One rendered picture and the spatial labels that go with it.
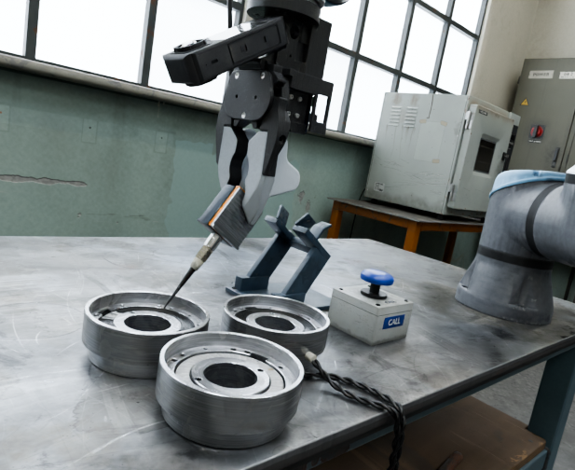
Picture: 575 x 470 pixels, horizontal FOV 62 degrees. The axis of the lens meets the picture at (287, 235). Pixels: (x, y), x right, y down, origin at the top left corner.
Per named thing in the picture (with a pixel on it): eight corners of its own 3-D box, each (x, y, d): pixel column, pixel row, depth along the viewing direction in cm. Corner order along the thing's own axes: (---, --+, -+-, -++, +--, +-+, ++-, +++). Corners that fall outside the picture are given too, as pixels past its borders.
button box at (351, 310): (371, 346, 54) (380, 304, 53) (325, 323, 59) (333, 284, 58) (412, 337, 59) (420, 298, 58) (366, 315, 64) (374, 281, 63)
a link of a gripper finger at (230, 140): (266, 219, 53) (286, 136, 51) (223, 217, 49) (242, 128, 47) (250, 210, 55) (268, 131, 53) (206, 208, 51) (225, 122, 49)
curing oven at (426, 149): (453, 223, 247) (483, 94, 236) (362, 200, 291) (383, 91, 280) (504, 226, 289) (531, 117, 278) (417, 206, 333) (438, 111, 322)
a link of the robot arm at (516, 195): (516, 246, 87) (535, 172, 85) (581, 267, 75) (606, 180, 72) (462, 240, 83) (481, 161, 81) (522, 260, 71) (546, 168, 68)
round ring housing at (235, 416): (250, 478, 29) (261, 417, 28) (119, 413, 33) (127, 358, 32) (315, 408, 38) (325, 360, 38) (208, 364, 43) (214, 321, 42)
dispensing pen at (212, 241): (142, 291, 45) (244, 156, 49) (171, 311, 48) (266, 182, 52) (153, 299, 44) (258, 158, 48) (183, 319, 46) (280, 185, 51)
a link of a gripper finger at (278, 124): (286, 177, 45) (294, 80, 44) (273, 176, 44) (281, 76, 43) (253, 175, 48) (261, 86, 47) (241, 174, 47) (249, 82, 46)
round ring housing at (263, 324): (198, 336, 48) (203, 297, 48) (279, 325, 55) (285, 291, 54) (257, 384, 41) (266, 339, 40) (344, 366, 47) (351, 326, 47)
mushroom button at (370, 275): (373, 318, 55) (381, 277, 55) (347, 306, 58) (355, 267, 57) (393, 314, 58) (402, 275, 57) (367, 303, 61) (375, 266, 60)
